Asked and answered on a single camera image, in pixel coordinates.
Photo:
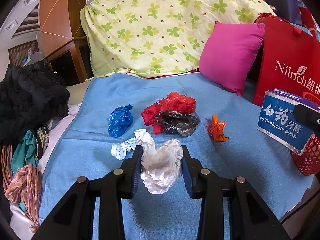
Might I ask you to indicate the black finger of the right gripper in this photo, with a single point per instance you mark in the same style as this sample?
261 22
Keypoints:
308 117

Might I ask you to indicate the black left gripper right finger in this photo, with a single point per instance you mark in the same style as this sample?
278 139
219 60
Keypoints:
230 205

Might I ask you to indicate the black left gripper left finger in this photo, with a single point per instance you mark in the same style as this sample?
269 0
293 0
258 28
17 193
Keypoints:
73 215

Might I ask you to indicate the blue toothpaste box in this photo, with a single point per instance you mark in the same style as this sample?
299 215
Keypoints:
276 120

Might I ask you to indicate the white plastic bag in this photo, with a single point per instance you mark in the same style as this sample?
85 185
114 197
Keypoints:
161 166

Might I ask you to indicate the blue plastic bag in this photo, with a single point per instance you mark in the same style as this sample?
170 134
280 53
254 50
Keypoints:
119 120

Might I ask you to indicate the black plastic bag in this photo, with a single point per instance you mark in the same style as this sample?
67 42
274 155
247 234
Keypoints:
174 122

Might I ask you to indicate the red plastic bag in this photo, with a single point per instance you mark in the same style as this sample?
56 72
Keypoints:
148 115
177 102

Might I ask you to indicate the red plastic mesh basket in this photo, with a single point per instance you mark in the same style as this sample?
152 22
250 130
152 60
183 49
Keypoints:
307 160

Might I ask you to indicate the red Nilrich paper bag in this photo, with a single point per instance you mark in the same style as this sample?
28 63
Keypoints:
290 62

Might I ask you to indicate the striped colourful cloth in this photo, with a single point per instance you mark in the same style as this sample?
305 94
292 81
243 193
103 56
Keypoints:
24 186

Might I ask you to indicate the teal garment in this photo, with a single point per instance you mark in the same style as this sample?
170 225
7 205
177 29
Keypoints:
25 152

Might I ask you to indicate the orange crumpled wrapper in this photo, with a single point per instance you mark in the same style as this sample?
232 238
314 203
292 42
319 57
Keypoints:
215 129

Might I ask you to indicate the magenta pillow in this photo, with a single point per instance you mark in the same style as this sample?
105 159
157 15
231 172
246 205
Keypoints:
229 54

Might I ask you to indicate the red shiny foil bag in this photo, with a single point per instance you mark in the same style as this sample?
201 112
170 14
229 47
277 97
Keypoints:
262 18

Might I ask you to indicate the pile of black clothes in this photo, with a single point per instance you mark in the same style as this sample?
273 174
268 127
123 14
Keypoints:
30 96

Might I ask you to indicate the wooden headboard cabinet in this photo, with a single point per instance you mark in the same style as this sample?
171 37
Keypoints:
64 41

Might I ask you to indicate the clover-print yellow quilt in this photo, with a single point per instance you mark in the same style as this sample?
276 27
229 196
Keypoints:
153 38

